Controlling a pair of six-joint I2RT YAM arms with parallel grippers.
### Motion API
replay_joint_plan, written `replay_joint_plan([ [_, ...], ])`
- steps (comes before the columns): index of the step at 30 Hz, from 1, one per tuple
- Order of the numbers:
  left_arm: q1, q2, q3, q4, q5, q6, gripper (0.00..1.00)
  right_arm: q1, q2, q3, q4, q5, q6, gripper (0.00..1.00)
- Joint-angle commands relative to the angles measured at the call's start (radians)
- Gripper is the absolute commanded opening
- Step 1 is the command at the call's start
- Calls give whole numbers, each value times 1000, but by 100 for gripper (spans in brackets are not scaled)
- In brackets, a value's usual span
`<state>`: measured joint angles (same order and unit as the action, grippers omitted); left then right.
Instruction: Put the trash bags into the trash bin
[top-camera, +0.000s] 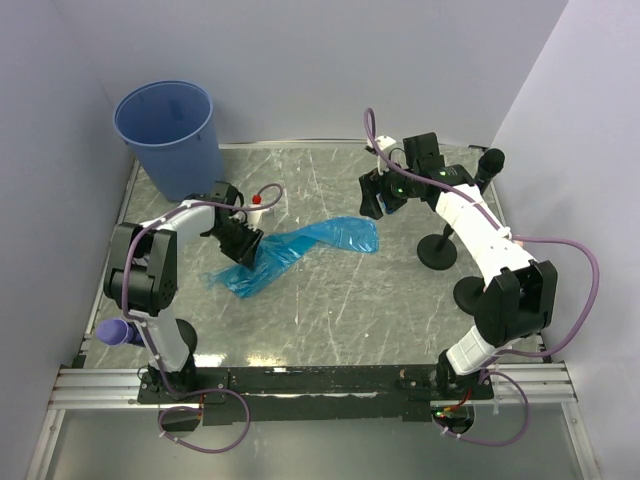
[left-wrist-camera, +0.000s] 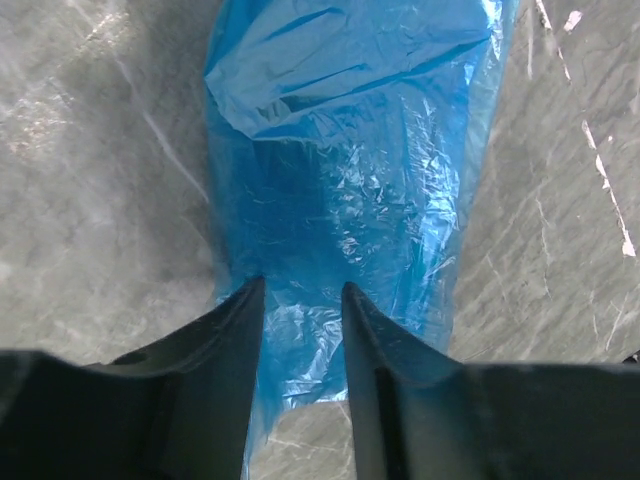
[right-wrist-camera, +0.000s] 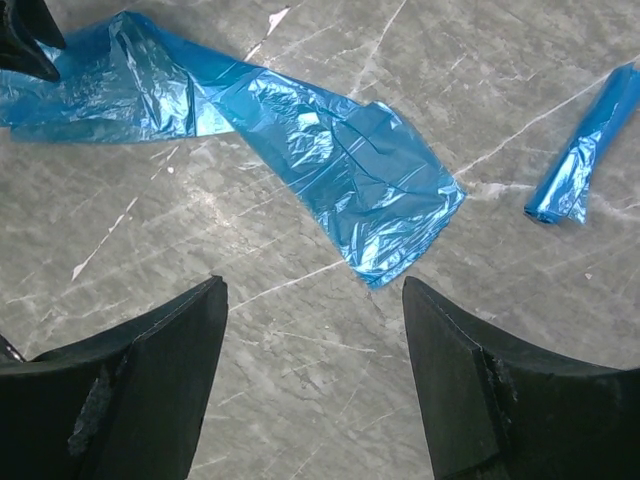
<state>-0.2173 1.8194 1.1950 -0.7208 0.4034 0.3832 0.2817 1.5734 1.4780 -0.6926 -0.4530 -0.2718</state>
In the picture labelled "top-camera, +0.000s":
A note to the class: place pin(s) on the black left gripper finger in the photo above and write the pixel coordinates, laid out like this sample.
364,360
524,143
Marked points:
240,254
250,249

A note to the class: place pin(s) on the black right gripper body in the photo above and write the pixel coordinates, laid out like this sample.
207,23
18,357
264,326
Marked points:
395,189

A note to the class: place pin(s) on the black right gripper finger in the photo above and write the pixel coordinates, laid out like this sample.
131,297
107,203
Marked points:
371,206
369,187

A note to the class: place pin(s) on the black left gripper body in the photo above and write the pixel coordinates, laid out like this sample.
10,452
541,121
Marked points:
238,235

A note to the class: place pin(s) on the blue plastic trash bag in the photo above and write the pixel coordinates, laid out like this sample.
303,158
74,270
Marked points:
279,252

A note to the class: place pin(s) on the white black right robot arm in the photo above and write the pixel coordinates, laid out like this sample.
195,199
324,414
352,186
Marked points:
513,295

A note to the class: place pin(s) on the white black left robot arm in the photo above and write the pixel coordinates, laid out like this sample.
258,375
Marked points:
142,278

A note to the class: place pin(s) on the blue plastic trash bin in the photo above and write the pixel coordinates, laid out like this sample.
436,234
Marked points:
169,126

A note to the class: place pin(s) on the black microphone on stand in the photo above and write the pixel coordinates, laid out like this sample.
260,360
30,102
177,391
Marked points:
465,212

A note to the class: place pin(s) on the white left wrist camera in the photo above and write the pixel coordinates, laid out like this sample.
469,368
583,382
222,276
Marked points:
257,210

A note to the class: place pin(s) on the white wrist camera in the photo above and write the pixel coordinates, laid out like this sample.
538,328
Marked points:
257,210
385,143

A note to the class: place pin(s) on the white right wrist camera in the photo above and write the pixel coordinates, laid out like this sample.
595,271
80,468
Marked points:
385,143

